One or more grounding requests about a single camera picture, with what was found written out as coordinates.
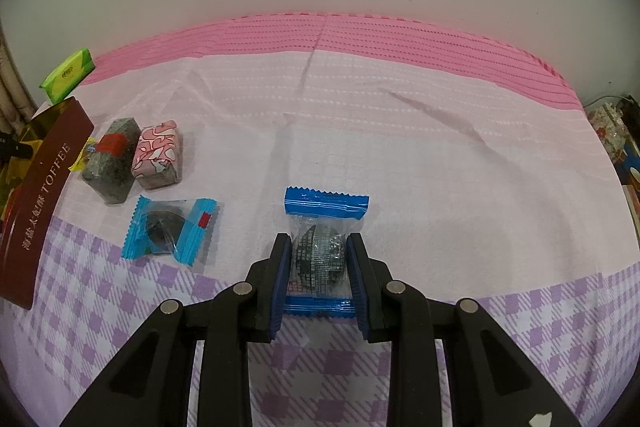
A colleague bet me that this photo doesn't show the pink patterned block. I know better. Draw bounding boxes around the pink patterned block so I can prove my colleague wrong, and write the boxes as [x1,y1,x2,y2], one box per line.
[130,120,183,190]

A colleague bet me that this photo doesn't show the pink and purple checked sheet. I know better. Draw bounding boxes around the pink and purple checked sheet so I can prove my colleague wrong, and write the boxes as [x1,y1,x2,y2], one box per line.
[0,11,640,427]

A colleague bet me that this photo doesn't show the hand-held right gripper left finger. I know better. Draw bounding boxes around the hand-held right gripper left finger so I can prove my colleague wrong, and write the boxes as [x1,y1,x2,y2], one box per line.
[60,233,293,427]

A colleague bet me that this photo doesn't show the white cable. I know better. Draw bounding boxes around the white cable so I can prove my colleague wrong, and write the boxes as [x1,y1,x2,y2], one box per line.
[580,94,626,110]

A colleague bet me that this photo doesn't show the grey block red label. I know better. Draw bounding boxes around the grey block red label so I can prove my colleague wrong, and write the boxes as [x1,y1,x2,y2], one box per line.
[81,117,141,206]

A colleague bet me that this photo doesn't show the small yellow candy packet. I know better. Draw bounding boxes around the small yellow candy packet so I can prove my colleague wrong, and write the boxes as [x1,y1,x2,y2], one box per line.
[67,137,101,170]

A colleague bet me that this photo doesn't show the floral patterned box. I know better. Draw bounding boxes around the floral patterned box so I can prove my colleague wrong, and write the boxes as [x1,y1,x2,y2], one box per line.
[587,102,631,162]

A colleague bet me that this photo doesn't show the green tissue box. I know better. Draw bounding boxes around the green tissue box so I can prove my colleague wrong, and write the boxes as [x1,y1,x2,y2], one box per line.
[40,48,96,104]

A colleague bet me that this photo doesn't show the blue dark candy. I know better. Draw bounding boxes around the blue dark candy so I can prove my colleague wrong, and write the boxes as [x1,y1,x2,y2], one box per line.
[121,195,222,264]
[284,187,371,318]

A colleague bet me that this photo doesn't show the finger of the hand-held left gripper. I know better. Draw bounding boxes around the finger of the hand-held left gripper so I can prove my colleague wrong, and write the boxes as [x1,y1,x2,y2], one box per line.
[0,133,33,158]

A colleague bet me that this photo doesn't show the gold tin box maroon sides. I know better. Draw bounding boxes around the gold tin box maroon sides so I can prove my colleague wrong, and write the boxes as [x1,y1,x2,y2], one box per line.
[0,96,96,310]

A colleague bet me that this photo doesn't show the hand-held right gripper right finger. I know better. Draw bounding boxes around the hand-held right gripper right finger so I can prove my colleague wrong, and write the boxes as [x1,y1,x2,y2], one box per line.
[346,232,583,427]

